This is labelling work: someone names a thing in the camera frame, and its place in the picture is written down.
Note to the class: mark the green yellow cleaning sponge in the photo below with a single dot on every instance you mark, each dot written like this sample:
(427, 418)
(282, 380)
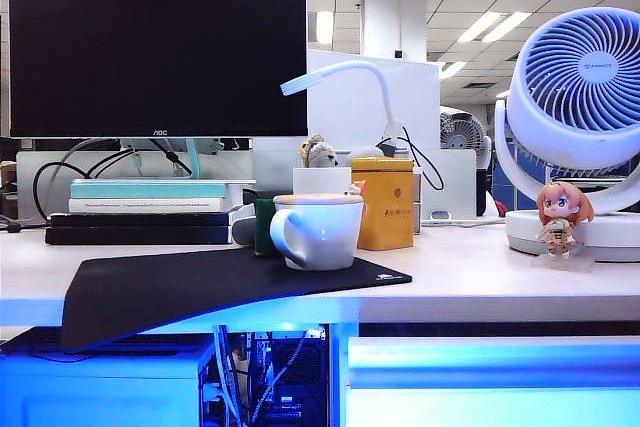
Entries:
(261, 227)

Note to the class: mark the white desk drawer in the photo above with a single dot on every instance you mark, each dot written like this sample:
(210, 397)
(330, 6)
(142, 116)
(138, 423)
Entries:
(475, 392)

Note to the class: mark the small white drawer organizer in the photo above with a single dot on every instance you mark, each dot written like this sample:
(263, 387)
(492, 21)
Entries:
(417, 197)

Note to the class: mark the white pen holder box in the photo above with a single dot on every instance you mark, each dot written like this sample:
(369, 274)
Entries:
(321, 181)

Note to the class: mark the wooden mug lid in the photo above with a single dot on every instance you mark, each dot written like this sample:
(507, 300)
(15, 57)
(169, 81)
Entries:
(316, 199)

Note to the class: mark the beige plush toy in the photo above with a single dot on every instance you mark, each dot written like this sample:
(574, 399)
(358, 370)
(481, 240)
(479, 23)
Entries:
(319, 154)

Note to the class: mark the small orange fox figurine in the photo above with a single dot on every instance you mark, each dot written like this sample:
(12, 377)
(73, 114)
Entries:
(360, 187)

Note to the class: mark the white ceramic mug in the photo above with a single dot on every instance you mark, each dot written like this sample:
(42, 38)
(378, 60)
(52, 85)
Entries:
(326, 237)

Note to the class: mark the yellow tea tin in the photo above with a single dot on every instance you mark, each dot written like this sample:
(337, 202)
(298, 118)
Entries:
(391, 217)

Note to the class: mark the gray wrist rest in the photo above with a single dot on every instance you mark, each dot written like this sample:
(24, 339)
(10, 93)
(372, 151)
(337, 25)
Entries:
(242, 234)

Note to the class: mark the white gooseneck desk lamp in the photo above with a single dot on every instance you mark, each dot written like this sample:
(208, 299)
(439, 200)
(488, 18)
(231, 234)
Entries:
(326, 72)

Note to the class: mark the teal white monitor stand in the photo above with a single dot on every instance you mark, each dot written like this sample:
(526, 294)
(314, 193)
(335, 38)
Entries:
(192, 162)

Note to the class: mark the narrow frosted white desk panel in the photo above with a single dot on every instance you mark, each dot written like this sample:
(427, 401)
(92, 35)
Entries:
(456, 182)

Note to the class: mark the small white background fan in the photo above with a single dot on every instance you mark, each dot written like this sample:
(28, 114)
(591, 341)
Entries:
(461, 137)

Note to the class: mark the black mouse pad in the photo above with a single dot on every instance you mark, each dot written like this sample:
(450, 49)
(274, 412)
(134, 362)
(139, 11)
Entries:
(196, 282)

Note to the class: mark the teal book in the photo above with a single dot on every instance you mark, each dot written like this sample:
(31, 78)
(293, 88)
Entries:
(146, 191)

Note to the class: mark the white book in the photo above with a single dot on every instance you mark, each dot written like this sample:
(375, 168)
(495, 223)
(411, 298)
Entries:
(146, 205)

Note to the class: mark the thin flat black box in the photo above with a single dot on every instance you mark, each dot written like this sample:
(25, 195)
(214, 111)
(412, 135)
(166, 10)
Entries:
(141, 220)

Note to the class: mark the thick flat black box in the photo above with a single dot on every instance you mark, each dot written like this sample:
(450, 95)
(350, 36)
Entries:
(141, 236)

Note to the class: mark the black AOC monitor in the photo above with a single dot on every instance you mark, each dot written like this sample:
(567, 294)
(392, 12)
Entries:
(156, 47)

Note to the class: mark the large white desk fan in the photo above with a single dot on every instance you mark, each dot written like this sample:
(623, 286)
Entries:
(546, 137)

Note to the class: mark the orange haired anime figurine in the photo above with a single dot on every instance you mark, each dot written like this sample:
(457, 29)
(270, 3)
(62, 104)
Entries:
(559, 202)

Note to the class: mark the white computer tower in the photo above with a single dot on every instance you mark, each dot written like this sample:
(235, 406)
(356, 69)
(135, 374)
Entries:
(97, 387)

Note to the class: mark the black keyboard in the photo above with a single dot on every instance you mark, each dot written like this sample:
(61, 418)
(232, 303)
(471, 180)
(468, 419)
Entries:
(27, 339)

